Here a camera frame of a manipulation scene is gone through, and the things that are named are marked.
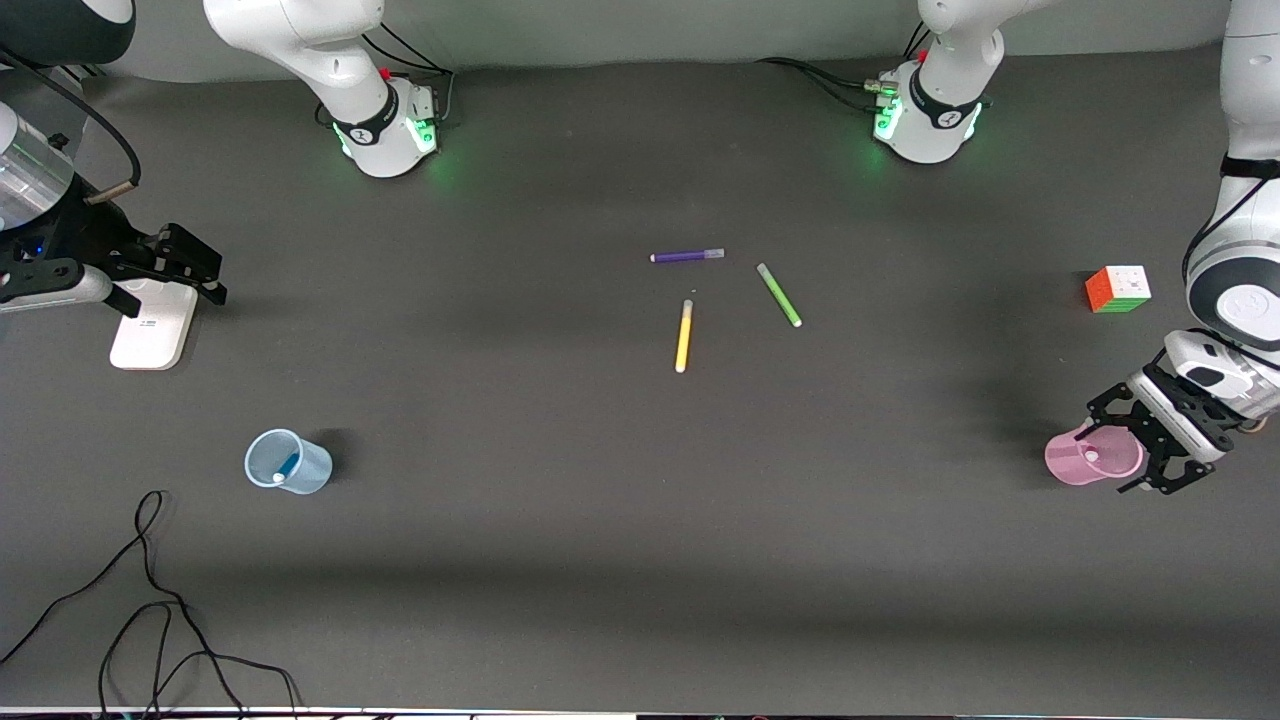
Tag green marker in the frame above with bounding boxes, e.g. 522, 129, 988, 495
755, 262, 804, 329

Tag colourful puzzle cube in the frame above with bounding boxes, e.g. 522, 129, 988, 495
1085, 264, 1153, 315

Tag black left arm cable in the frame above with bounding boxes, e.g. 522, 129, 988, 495
1182, 178, 1263, 286

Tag black right arm base cables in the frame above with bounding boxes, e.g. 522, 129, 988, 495
315, 20, 457, 129

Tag thin black loose cable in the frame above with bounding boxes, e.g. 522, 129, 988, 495
0, 489, 306, 720

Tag translucent pink plastic cup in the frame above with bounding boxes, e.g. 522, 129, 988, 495
1043, 420, 1144, 487

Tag translucent blue plastic cup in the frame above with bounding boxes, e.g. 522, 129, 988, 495
244, 428, 334, 496

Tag black arm base cables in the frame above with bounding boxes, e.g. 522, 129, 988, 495
315, 20, 457, 129
755, 20, 936, 111

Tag white flat pad device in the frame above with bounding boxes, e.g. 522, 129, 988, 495
108, 280, 199, 372

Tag black cable with brown plug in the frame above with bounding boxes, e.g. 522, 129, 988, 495
0, 48, 143, 207

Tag black left arm base cables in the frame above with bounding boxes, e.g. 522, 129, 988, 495
755, 20, 936, 111

